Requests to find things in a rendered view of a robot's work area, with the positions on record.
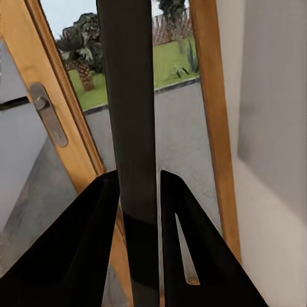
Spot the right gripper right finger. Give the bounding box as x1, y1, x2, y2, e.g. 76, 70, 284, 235
161, 170, 268, 307

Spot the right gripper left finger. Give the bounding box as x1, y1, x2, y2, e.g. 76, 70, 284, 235
0, 170, 120, 307

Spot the poster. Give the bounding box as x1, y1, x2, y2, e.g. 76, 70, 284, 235
96, 0, 160, 307

